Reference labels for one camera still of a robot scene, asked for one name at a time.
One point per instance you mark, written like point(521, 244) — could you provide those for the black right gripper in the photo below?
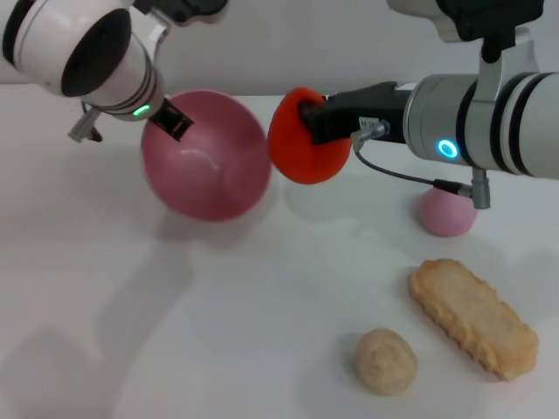
point(371, 109)

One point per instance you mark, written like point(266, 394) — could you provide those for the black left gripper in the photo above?
point(162, 113)

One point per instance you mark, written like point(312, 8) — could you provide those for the orange toy pear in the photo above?
point(297, 157)

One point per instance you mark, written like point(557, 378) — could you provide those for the pink plastic bowl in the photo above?
point(205, 174)

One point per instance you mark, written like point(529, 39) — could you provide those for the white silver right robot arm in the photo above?
point(493, 122)

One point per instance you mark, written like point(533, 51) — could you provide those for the pink round bun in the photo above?
point(447, 216)

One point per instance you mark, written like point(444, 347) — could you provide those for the beige swirl bun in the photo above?
point(384, 362)

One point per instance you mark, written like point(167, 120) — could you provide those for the golden fried cutlet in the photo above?
point(471, 318)

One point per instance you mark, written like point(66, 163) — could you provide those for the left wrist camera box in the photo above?
point(183, 8)

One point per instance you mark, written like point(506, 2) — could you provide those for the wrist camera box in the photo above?
point(183, 8)
point(480, 19)

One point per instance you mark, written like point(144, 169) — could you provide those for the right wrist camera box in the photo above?
point(480, 19)

